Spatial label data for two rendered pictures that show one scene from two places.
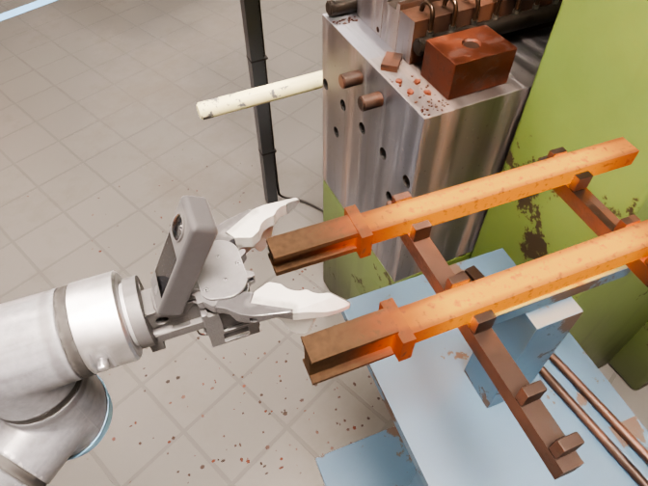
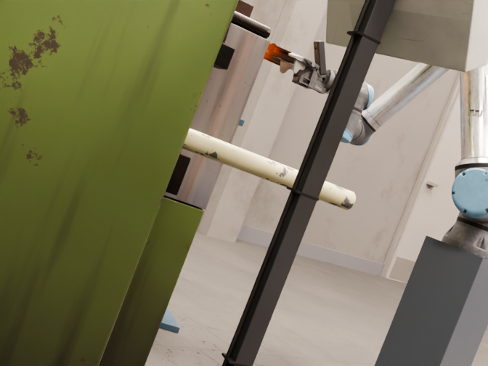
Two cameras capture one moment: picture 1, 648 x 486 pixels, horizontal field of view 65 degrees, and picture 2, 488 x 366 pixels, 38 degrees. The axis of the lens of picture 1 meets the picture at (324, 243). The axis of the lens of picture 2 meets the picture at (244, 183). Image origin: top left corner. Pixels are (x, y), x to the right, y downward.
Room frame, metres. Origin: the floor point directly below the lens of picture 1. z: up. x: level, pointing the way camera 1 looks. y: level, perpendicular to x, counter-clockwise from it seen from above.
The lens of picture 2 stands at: (2.75, 0.14, 0.63)
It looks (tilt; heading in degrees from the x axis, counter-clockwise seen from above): 2 degrees down; 182
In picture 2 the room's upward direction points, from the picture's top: 21 degrees clockwise
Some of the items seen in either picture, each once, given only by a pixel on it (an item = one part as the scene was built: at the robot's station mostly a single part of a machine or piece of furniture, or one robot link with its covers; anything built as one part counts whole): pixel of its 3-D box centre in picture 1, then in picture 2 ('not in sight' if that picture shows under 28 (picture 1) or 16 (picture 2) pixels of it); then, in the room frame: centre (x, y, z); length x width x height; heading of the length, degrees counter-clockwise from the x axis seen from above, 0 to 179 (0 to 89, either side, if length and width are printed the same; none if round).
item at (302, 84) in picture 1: (278, 90); (270, 171); (1.18, 0.12, 0.62); 0.44 x 0.05 x 0.05; 115
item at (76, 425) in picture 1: (50, 410); (345, 123); (0.21, 0.30, 0.86); 0.12 x 0.09 x 0.12; 154
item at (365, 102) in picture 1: (370, 101); not in sight; (0.77, -0.08, 0.87); 0.04 x 0.03 x 0.03; 115
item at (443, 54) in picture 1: (467, 62); not in sight; (0.77, -0.24, 0.95); 0.12 x 0.09 x 0.07; 115
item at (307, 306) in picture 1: (300, 315); (284, 64); (0.26, 0.02, 0.97); 0.09 x 0.03 x 0.06; 75
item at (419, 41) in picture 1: (499, 26); not in sight; (0.88, -0.31, 0.95); 0.34 x 0.03 x 0.03; 115
